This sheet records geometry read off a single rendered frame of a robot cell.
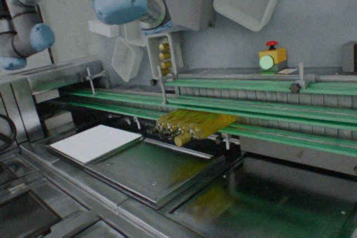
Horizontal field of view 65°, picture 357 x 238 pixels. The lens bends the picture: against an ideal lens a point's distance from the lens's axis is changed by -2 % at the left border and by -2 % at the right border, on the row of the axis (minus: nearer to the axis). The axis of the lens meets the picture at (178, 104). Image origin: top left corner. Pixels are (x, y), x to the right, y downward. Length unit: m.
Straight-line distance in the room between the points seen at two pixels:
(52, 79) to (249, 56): 1.20
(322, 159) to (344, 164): 0.06
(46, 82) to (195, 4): 1.08
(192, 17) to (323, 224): 0.83
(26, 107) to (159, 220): 1.23
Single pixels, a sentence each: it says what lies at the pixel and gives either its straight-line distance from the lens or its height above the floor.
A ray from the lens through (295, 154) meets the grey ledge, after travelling 1.05.
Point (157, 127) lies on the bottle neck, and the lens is 1.08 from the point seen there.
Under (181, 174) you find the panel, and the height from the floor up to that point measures 1.16.
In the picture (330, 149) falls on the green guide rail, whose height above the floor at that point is 0.96.
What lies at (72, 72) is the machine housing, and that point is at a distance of 1.94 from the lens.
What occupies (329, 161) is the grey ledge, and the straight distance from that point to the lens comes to 1.01.
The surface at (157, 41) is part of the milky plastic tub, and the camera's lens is 1.46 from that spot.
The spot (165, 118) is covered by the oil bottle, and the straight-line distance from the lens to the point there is 1.10.
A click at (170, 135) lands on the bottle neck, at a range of 1.01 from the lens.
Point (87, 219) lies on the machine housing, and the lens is 0.96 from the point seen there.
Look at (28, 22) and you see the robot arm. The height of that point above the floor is 1.43.
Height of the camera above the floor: 1.73
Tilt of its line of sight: 40 degrees down
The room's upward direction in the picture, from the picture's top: 113 degrees counter-clockwise
